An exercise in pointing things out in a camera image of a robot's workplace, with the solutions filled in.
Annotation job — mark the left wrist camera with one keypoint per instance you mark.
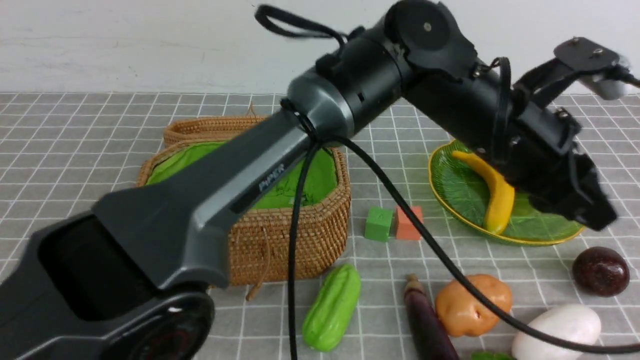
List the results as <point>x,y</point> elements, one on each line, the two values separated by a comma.
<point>601,70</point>

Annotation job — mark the green vegetable at bottom edge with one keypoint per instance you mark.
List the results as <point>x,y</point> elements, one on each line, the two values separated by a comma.
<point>488,355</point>

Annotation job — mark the white radish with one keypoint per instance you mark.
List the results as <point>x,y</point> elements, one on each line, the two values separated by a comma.
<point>572,322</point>

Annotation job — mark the green cucumber gourd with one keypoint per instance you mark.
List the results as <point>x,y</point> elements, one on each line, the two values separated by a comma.
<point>330,315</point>

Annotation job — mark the brown potato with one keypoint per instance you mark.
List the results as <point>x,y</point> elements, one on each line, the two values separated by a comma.
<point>462,315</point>

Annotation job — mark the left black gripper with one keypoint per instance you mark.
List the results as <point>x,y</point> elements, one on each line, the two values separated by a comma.
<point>536,151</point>

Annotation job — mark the green cube block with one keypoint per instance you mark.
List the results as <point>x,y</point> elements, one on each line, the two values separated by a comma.
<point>378,224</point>

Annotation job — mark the woven wicker basket green lining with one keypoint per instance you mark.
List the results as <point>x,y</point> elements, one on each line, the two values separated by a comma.
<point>259,244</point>

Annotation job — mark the purple eggplant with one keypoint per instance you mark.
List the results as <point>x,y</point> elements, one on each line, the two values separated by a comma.
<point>428,334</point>

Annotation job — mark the green glass leaf plate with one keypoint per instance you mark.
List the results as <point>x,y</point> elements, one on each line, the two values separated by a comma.
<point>465,195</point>

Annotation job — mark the orange cube block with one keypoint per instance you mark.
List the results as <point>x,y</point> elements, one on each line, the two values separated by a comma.
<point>404,228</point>

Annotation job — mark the woven wicker basket lid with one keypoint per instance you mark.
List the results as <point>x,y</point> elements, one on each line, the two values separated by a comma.
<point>210,127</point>

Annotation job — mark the yellow banana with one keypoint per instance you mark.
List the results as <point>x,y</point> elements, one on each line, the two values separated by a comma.
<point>501,194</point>

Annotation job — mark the dark purple passion fruit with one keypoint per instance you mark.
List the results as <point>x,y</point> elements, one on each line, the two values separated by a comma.
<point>601,271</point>

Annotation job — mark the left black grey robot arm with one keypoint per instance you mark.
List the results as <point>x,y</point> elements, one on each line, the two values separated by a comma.
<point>127,279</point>

